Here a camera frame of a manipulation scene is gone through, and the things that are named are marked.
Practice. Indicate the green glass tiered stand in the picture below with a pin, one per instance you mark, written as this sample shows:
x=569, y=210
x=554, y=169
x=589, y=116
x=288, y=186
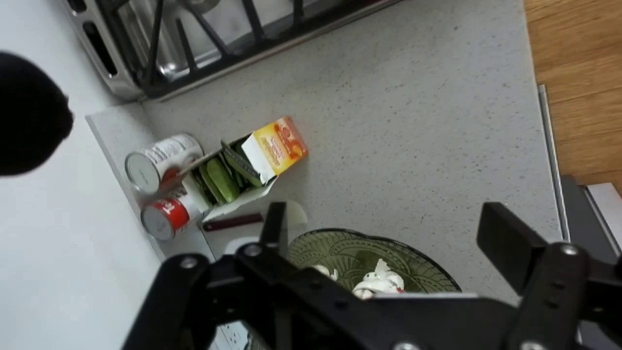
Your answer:
x=350, y=253

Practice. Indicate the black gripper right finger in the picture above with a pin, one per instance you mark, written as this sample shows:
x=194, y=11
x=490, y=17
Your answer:
x=511, y=243

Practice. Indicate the white labelled tin can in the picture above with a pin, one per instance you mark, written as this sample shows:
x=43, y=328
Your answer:
x=161, y=161

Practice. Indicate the green sachet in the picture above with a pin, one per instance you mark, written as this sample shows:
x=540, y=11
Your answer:
x=243, y=165
x=208, y=186
x=223, y=179

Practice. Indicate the orange and white carton box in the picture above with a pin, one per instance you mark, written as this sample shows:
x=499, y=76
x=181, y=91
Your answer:
x=274, y=148

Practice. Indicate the black oven mitt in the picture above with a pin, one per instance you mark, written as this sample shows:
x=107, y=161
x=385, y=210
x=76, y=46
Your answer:
x=29, y=116

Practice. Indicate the red labelled tin can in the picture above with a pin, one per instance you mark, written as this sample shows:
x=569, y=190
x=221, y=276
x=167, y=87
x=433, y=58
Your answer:
x=167, y=216

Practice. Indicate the white garlic bulb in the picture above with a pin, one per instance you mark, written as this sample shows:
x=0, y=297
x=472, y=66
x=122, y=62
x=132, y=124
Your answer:
x=381, y=282

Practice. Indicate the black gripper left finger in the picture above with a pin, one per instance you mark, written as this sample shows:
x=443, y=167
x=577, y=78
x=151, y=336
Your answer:
x=274, y=225

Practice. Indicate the dark red flat packet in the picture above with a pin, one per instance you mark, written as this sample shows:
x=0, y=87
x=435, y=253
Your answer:
x=233, y=221

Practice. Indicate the stainless steel gas stove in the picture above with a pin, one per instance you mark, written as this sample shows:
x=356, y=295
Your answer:
x=194, y=39

